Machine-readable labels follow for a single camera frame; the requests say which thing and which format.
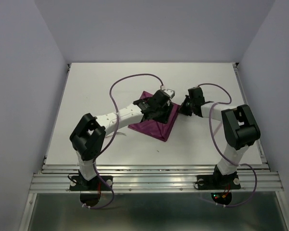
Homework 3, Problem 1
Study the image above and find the pink handled knife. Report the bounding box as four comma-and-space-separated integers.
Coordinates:
213, 122, 223, 136

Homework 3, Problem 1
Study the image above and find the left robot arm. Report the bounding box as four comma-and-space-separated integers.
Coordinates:
69, 89, 175, 190

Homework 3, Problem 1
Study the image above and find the purple cloth napkin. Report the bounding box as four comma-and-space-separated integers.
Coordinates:
128, 91, 179, 142

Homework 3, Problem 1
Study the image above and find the aluminium rail frame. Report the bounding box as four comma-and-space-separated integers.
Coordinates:
19, 62, 289, 231

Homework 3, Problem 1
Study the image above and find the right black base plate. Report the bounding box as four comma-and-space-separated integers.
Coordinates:
194, 175, 241, 191

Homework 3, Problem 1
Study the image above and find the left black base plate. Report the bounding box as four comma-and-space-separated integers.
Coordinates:
67, 175, 112, 192

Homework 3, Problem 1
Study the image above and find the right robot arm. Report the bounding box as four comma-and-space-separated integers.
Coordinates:
179, 86, 261, 190

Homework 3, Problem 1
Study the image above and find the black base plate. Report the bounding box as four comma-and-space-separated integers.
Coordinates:
67, 175, 112, 192
194, 175, 241, 191

